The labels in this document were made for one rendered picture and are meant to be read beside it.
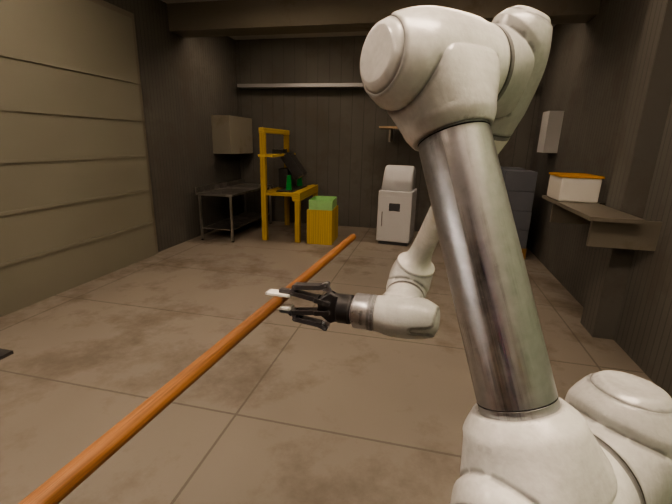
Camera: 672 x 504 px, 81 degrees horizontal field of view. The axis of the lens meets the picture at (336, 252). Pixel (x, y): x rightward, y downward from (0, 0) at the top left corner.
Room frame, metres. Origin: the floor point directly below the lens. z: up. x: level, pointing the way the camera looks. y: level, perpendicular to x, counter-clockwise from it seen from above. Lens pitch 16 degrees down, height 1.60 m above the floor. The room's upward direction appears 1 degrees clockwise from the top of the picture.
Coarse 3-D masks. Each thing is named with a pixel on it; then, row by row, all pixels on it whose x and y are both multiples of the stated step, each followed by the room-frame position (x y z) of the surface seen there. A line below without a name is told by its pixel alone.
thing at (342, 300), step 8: (328, 296) 0.92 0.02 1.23; (336, 296) 0.92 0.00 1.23; (344, 296) 0.91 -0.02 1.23; (352, 296) 0.91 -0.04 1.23; (336, 304) 0.89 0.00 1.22; (344, 304) 0.89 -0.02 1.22; (336, 312) 0.89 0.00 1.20; (344, 312) 0.88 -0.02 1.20; (328, 320) 0.92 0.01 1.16; (336, 320) 0.89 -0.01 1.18; (344, 320) 0.88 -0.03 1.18
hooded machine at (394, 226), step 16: (384, 176) 6.38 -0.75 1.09; (400, 176) 6.30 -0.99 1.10; (384, 192) 6.24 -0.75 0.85; (400, 192) 6.17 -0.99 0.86; (416, 192) 6.61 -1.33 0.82; (384, 208) 6.23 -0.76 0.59; (400, 208) 6.16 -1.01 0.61; (384, 224) 6.23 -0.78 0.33; (400, 224) 6.15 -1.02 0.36; (384, 240) 6.23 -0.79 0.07; (400, 240) 6.15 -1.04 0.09
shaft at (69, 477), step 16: (352, 240) 1.66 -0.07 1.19; (304, 272) 1.16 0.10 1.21; (272, 304) 0.91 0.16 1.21; (256, 320) 0.82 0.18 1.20; (224, 336) 0.74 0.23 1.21; (240, 336) 0.75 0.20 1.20; (208, 352) 0.67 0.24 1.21; (224, 352) 0.69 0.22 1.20; (192, 368) 0.61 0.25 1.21; (208, 368) 0.64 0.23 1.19; (176, 384) 0.57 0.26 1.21; (160, 400) 0.53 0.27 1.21; (128, 416) 0.48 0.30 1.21; (144, 416) 0.49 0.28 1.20; (112, 432) 0.45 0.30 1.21; (128, 432) 0.46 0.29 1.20; (96, 448) 0.42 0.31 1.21; (112, 448) 0.43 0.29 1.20; (80, 464) 0.40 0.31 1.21; (96, 464) 0.41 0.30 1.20; (48, 480) 0.37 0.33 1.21; (64, 480) 0.37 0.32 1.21; (80, 480) 0.39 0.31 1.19; (32, 496) 0.35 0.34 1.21; (48, 496) 0.35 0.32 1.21; (64, 496) 0.37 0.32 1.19
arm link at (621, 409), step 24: (576, 384) 0.54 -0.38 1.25; (600, 384) 0.50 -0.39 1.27; (624, 384) 0.50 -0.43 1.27; (648, 384) 0.51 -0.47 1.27; (576, 408) 0.50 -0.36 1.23; (600, 408) 0.47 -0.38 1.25; (624, 408) 0.46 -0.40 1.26; (648, 408) 0.45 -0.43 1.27; (600, 432) 0.45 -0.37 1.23; (624, 432) 0.44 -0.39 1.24; (648, 432) 0.43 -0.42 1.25; (624, 456) 0.42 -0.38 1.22; (648, 456) 0.42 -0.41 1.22; (648, 480) 0.40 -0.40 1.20
